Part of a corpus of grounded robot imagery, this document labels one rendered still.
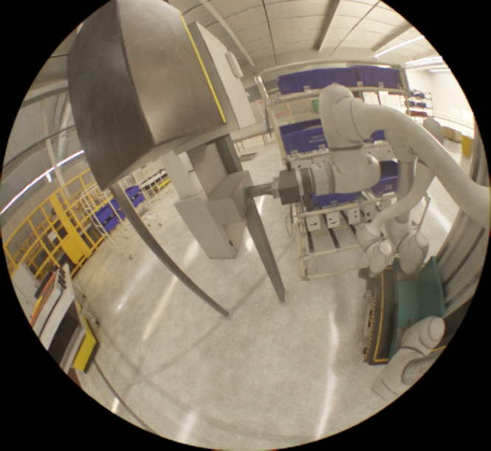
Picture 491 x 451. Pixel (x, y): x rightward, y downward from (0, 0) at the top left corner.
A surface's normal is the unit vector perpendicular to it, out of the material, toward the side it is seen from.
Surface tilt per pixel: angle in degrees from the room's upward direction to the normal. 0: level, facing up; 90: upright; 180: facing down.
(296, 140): 94
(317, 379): 0
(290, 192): 90
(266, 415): 0
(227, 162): 90
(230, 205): 90
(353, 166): 77
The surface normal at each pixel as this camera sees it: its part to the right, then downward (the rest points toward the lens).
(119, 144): -0.22, 0.55
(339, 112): -0.83, 0.36
